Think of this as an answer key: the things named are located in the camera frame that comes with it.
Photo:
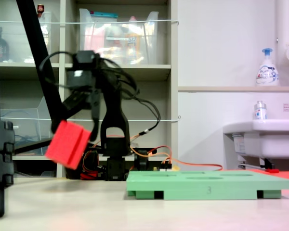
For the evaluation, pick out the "dark glass bottle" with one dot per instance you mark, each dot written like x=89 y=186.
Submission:
x=1 y=48

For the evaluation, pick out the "white wall pipe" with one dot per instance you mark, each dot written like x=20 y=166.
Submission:
x=283 y=24

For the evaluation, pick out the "white sink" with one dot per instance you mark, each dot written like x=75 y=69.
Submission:
x=274 y=142

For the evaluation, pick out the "red tipped metal rod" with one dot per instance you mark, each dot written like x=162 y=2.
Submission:
x=272 y=170

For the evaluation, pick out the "red cross columnar block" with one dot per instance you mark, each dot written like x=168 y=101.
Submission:
x=67 y=144

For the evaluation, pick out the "yellow label bottle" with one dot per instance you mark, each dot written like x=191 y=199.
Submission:
x=132 y=43

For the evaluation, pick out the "sink sticker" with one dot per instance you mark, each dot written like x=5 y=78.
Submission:
x=239 y=144

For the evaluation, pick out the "pink packet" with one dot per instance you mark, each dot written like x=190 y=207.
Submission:
x=91 y=38

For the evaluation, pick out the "green shape sorting board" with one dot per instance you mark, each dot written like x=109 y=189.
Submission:
x=207 y=186

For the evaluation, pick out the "blue topped bag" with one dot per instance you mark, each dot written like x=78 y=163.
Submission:
x=103 y=15

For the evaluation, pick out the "notched black stack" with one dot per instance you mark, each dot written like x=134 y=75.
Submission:
x=0 y=156

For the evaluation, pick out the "empty clear plastic bin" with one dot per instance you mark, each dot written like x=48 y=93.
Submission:
x=26 y=130

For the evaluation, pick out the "clear bin with packets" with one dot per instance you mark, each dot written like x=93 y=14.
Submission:
x=149 y=43

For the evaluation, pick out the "small clear sanitizer bottle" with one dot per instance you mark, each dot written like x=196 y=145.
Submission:
x=260 y=113

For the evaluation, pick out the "black tripod brace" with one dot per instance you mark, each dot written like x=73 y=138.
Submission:
x=31 y=145

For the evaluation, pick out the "white blue soap pump bottle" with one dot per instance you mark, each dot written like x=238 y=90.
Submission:
x=267 y=72

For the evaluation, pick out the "clear bin with dark bottle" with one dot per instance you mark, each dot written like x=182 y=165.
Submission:
x=14 y=43

